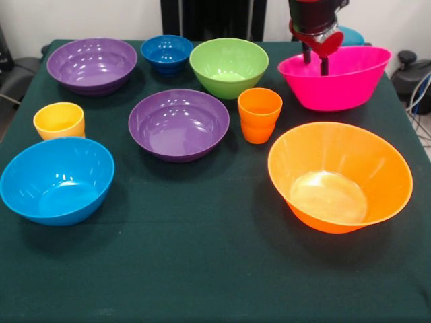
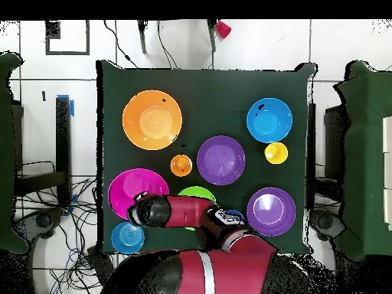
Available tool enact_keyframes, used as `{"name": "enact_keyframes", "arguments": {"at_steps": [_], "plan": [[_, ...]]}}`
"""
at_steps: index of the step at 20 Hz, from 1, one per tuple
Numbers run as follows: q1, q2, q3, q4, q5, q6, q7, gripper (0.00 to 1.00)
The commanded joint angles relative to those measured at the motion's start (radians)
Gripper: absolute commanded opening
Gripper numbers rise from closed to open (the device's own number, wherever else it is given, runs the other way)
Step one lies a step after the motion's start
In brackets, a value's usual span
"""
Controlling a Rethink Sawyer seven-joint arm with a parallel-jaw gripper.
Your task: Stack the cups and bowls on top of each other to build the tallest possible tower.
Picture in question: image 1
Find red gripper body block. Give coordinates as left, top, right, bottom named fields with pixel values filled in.
left=288, top=19, right=345, bottom=58

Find light blue plastic cup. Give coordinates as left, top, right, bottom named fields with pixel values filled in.
left=336, top=25, right=366, bottom=47

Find pink plastic bowl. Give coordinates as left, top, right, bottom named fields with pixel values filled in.
left=277, top=46, right=393, bottom=112

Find orange plastic bowl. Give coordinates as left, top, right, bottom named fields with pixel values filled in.
left=267, top=121, right=414, bottom=235

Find green plastic bowl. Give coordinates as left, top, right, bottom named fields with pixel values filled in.
left=189, top=37, right=270, bottom=100

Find orange plastic cup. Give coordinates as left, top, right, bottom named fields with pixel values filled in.
left=237, top=87, right=284, bottom=145

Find small dark blue bowl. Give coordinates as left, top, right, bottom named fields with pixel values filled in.
left=140, top=34, right=194, bottom=77

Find purple plastic bowl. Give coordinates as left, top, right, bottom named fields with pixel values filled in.
left=46, top=37, right=138, bottom=98
left=128, top=89, right=231, bottom=164

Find dark green table cloth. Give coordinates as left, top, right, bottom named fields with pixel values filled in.
left=0, top=39, right=431, bottom=323

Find yellow plastic cup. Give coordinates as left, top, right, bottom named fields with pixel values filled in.
left=32, top=102, right=86, bottom=141

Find light blue plastic bowl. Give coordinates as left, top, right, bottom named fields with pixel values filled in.
left=0, top=137, right=116, bottom=227

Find tangle of floor cables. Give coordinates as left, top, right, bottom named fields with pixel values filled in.
left=405, top=72, right=431, bottom=149

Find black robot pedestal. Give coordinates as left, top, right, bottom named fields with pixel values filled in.
left=160, top=0, right=267, bottom=42

